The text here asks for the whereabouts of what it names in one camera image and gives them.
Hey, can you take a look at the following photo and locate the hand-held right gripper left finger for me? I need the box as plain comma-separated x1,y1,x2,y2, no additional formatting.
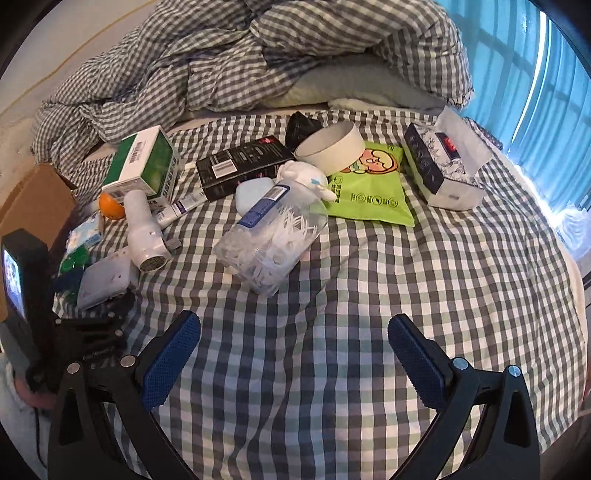
48,310,201,480

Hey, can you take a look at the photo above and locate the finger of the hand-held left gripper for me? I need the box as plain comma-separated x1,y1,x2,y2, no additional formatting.
55,325,127,370
55,288,137,330

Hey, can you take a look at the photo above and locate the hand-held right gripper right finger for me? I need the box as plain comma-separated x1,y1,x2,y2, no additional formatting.
387,314,541,480

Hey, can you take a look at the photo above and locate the grey case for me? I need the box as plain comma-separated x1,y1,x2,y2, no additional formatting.
76,251,139,311

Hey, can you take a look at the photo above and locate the brown cardboard box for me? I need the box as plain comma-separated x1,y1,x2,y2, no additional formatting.
0,164,79,324

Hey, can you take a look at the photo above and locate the person's left forearm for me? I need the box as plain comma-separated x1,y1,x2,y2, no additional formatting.
0,360,51,478

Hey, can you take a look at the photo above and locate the green blister pack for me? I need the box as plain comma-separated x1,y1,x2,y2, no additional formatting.
58,247,95,278

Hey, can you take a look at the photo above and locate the blue tissue pack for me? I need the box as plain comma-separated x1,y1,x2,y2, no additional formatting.
67,213,105,252

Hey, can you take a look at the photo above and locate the white hair dryer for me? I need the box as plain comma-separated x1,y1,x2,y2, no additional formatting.
122,188,168,274

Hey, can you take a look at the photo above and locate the orange fruit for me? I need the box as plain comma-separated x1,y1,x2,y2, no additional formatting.
98,191,126,219

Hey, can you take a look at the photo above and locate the grey white checkered bed sheet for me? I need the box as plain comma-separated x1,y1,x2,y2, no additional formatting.
51,108,587,480

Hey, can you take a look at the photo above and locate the white toothpaste tube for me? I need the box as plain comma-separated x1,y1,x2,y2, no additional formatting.
154,189,208,227

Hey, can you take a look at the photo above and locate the green and white carton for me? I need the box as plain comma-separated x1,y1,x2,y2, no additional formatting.
102,126,181,208

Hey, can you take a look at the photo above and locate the clear jar of floss picks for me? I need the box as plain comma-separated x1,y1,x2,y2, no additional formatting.
212,184,329,296

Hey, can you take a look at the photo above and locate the green snack packet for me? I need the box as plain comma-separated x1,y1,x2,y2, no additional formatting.
323,141,416,227

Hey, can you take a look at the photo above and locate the patterned tissue box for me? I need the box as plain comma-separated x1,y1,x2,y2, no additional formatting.
401,107,494,210

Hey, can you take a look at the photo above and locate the black flat product box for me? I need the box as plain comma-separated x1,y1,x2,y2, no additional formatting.
195,140,296,202

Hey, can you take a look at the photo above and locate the white plush toy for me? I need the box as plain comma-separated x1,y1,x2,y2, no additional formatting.
276,160,339,202

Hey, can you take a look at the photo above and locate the white round tape roll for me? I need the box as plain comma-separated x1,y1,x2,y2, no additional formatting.
294,121,366,177

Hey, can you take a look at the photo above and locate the black looped object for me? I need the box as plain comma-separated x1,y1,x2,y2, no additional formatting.
285,111,324,151

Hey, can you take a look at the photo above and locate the grey white checkered duvet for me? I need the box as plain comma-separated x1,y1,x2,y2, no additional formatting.
30,0,476,158

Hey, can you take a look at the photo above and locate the grey green pillow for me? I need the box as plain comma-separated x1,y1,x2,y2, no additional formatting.
268,62,444,112

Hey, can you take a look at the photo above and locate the blue curtain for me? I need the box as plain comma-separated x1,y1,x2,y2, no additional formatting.
434,0,591,232

